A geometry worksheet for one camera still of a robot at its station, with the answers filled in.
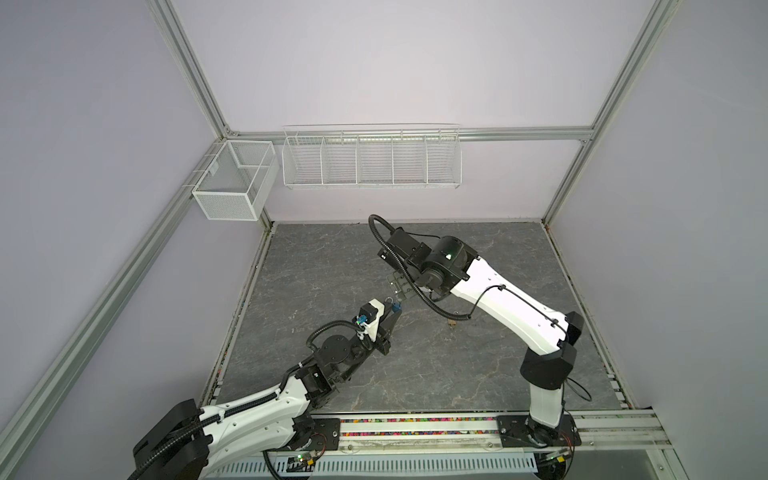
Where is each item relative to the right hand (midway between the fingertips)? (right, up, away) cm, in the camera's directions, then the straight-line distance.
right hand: (414, 275), depth 72 cm
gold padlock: (+13, -17, +21) cm, 30 cm away
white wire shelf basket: (-12, +38, +26) cm, 47 cm away
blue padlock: (-4, -7, -1) cm, 9 cm away
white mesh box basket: (-59, +30, +30) cm, 73 cm away
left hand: (-4, -9, 0) cm, 10 cm away
